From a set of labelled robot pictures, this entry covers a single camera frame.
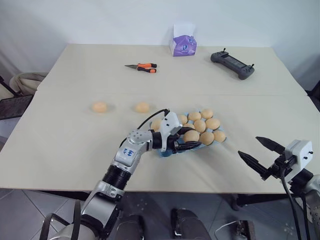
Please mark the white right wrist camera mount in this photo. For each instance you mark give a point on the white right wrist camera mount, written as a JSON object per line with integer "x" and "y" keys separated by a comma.
{"x": 300, "y": 150}

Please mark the tan egg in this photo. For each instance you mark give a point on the tan egg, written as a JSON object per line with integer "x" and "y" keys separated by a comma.
{"x": 191, "y": 136}
{"x": 207, "y": 113}
{"x": 206, "y": 138}
{"x": 156, "y": 124}
{"x": 182, "y": 119}
{"x": 199, "y": 125}
{"x": 99, "y": 107}
{"x": 212, "y": 124}
{"x": 194, "y": 116}
{"x": 142, "y": 107}
{"x": 188, "y": 126}
{"x": 219, "y": 136}

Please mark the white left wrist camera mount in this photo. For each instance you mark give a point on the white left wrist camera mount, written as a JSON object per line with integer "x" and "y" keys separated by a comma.
{"x": 169, "y": 122}

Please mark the purple white tissue pack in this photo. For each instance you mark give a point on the purple white tissue pack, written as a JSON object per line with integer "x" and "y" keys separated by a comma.
{"x": 183, "y": 45}

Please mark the black mesh chair seat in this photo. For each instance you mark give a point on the black mesh chair seat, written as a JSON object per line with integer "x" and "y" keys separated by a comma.
{"x": 13, "y": 107}

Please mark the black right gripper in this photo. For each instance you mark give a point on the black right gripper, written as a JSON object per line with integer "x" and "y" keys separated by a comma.
{"x": 278, "y": 167}

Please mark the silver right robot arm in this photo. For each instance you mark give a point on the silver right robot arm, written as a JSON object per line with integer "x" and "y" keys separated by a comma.
{"x": 313, "y": 192}

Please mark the blue egg carton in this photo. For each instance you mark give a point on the blue egg carton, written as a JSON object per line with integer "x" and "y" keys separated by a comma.
{"x": 163, "y": 154}

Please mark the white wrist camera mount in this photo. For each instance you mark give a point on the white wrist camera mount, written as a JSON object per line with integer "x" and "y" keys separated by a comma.
{"x": 169, "y": 122}
{"x": 300, "y": 150}

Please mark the orange black pliers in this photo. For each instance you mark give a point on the orange black pliers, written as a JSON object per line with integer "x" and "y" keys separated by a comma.
{"x": 146, "y": 67}

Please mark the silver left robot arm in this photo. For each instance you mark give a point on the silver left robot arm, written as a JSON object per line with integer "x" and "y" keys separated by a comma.
{"x": 125, "y": 155}

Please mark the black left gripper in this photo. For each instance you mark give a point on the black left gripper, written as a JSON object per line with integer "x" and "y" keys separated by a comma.
{"x": 172, "y": 144}

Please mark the grey handheld controller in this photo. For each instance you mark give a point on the grey handheld controller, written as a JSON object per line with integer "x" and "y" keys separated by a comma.
{"x": 233, "y": 63}

